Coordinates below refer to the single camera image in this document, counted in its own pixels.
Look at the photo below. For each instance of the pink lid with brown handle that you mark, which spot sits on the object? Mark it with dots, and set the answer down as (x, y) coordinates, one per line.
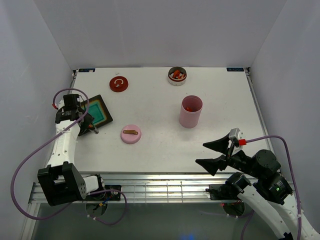
(131, 134)

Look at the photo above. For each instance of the left blue label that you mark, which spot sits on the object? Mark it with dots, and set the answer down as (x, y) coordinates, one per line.
(86, 70)

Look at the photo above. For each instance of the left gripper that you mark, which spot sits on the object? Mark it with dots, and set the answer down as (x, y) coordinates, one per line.
(89, 119)

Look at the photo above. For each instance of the aluminium frame rail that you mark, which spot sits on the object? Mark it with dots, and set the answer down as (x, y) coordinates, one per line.
(165, 188)

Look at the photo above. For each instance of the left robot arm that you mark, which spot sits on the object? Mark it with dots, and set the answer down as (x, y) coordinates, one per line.
(60, 180)

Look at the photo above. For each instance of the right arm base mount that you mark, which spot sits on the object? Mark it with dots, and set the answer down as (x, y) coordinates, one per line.
(223, 192)

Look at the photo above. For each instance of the right blue label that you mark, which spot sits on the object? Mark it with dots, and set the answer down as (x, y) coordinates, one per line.
(235, 69)

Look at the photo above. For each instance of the black square food plate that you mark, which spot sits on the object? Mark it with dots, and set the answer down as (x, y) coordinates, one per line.
(99, 111)

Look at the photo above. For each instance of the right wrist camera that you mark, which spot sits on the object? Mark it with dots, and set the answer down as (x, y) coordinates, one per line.
(237, 138)

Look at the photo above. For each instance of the pink cylindrical container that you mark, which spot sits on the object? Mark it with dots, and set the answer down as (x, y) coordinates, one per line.
(188, 119)

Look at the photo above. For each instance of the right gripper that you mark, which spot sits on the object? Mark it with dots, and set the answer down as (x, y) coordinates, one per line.
(211, 165)

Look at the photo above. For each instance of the red round lid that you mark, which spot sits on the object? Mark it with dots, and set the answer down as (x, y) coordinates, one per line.
(118, 84)

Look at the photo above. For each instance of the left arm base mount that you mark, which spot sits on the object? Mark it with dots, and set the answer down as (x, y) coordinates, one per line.
(111, 195)

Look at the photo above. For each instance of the blue label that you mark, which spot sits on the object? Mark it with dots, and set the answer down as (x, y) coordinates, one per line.
(235, 69)
(86, 70)

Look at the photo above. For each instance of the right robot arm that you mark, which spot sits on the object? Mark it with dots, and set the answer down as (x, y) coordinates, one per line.
(258, 183)

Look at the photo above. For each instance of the metal bowl with red band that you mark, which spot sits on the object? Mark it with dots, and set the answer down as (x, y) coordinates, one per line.
(177, 81)

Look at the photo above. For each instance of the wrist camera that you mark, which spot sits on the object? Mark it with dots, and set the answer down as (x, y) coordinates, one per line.
(237, 138)
(70, 102)

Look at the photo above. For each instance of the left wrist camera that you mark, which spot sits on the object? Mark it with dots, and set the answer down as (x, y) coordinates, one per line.
(70, 102)

